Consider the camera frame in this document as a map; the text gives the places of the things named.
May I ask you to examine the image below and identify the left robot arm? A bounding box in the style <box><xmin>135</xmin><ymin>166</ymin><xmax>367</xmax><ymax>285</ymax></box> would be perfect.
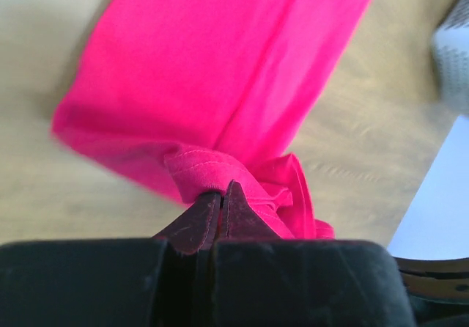
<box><xmin>1</xmin><ymin>182</ymin><xmax>468</xmax><ymax>326</ymax></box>

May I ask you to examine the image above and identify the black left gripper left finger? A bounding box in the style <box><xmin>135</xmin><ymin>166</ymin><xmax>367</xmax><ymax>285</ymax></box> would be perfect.
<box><xmin>1</xmin><ymin>193</ymin><xmax>222</xmax><ymax>326</ymax></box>

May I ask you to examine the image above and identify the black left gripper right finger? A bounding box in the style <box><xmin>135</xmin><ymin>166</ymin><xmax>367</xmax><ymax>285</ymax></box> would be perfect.
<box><xmin>212</xmin><ymin>182</ymin><xmax>416</xmax><ymax>326</ymax></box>

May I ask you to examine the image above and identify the white plastic laundry basket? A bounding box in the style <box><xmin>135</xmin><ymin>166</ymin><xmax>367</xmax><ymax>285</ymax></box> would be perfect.
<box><xmin>432</xmin><ymin>0</ymin><xmax>468</xmax><ymax>115</ymax></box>

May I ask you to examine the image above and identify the pink t shirt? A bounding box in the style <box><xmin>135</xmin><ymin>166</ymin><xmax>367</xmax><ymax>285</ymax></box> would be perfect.
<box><xmin>51</xmin><ymin>0</ymin><xmax>370</xmax><ymax>239</ymax></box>

